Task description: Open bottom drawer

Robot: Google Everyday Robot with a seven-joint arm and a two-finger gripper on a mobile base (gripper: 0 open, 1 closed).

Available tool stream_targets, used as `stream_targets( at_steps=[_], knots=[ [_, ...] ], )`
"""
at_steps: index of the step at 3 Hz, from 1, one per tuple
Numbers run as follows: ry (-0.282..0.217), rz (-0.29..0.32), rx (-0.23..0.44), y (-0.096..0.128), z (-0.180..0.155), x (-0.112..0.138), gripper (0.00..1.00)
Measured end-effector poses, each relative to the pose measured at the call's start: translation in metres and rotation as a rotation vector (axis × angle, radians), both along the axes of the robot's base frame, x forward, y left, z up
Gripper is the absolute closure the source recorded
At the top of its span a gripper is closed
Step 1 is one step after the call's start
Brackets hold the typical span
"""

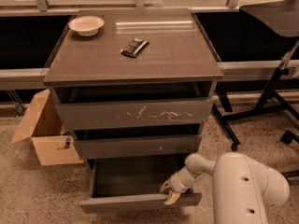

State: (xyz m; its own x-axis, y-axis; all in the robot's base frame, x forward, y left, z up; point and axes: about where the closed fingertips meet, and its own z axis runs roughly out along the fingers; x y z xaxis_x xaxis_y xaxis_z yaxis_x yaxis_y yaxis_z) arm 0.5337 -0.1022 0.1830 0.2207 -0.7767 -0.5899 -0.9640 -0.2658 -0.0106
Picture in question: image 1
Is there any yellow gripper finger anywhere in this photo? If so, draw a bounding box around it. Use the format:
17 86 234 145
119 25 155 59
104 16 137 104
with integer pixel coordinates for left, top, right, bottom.
164 190 180 205
160 180 171 194

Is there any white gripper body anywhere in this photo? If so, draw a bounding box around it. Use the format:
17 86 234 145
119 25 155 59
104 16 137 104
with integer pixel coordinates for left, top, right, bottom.
169 167 200 193

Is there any grey bottom drawer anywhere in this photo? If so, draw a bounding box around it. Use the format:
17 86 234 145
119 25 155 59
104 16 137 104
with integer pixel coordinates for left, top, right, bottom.
80 154 202 213

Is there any grey drawer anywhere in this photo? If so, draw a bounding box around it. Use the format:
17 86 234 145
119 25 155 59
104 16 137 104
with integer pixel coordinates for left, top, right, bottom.
56 98 213 130
80 154 202 213
74 134 202 160

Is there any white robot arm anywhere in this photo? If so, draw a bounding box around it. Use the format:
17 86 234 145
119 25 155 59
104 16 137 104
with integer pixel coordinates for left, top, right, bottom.
160 152 290 224

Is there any grey top drawer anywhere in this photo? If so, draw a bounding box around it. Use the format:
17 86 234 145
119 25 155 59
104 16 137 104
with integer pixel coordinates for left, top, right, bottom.
56 98 213 130

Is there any grey middle drawer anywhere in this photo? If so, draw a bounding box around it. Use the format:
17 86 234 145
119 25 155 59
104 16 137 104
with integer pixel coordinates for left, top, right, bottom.
74 134 202 160

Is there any grey drawer cabinet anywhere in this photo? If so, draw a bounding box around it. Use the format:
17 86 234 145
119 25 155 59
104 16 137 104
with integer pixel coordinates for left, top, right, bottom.
42 8 224 161

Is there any open cardboard box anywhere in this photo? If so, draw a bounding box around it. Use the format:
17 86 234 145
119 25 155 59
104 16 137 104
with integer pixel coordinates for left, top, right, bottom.
11 90 83 166

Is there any black office chair base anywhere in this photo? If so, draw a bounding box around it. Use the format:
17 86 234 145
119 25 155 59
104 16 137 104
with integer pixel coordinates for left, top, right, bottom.
279 130 299 185

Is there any white bowl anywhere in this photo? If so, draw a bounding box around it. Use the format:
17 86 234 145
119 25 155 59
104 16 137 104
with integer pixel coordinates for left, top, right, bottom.
68 16 105 37

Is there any black rolling stand table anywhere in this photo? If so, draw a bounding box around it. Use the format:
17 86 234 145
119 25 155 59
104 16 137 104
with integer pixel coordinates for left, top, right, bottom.
212 0 299 151

